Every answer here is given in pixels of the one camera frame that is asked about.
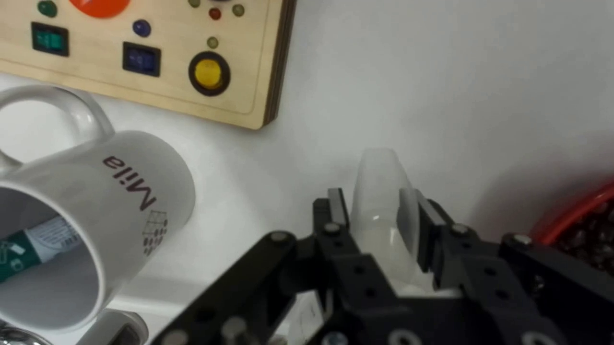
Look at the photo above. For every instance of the white plastic tray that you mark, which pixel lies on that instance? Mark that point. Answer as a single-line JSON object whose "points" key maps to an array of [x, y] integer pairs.
{"points": [[498, 109]]}

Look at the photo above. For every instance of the wooden switch busy board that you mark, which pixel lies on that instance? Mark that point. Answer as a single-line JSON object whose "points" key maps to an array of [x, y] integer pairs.
{"points": [[218, 59]]}

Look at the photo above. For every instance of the white Mila mug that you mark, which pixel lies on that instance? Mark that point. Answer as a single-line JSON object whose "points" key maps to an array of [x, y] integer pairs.
{"points": [[122, 192]]}

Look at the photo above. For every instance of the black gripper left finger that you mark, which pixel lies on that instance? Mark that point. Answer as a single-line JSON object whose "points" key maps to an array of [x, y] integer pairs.
{"points": [[331, 224]]}

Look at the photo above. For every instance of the clear plastic measuring jar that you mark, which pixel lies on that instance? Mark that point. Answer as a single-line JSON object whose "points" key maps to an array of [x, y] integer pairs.
{"points": [[385, 218]]}

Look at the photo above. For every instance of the red bowl with beans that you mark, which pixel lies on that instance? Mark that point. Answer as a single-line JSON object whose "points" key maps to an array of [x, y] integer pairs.
{"points": [[582, 226]]}

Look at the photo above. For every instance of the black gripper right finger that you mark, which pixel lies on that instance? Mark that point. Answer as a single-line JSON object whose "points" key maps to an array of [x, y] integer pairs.
{"points": [[437, 247]]}

